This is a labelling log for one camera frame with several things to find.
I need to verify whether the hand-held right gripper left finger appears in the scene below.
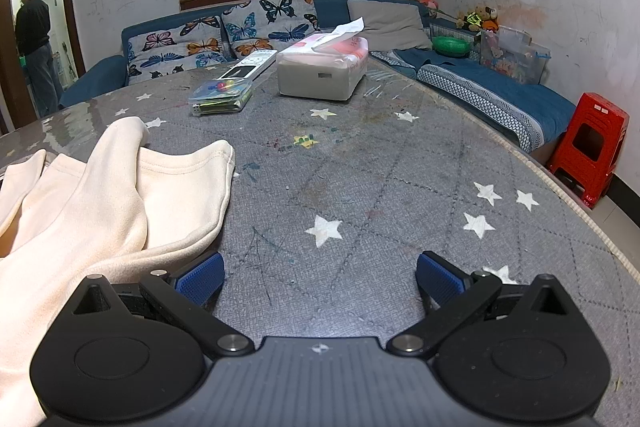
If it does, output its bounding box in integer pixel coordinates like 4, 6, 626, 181
71, 251, 255, 356

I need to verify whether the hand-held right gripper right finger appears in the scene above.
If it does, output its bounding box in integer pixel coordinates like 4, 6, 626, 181
387, 250, 572, 357

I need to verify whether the cream long-sleeve garment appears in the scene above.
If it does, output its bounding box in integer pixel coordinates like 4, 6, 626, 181
0, 116, 236, 427

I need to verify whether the grey star tablecloth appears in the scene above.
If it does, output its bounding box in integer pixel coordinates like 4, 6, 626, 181
0, 57, 640, 427

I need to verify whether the clear plastic box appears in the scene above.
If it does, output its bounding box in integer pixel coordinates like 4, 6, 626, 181
189, 79, 254, 117

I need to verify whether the blue sofa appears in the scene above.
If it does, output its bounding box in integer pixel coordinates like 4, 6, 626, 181
59, 0, 579, 154

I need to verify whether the red plastic stool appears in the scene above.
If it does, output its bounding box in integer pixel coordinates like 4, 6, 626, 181
546, 93, 631, 209

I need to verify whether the white remote control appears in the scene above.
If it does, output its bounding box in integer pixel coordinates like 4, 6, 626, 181
219, 49, 278, 94

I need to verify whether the green bowl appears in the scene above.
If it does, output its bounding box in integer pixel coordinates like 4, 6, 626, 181
431, 36, 472, 57

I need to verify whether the butterfly print pillow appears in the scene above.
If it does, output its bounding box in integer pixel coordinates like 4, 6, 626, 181
221, 0, 321, 58
127, 15, 235, 84

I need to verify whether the white tissue box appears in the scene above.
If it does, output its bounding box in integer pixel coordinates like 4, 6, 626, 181
276, 18, 371, 102

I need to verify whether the clear storage bin with toys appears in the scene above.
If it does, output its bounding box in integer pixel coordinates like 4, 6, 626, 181
478, 26, 551, 86

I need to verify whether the grey pillow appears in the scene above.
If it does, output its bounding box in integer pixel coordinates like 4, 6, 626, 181
346, 0, 434, 52

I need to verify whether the orange bear plush toy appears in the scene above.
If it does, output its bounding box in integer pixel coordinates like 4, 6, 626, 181
455, 4, 501, 33

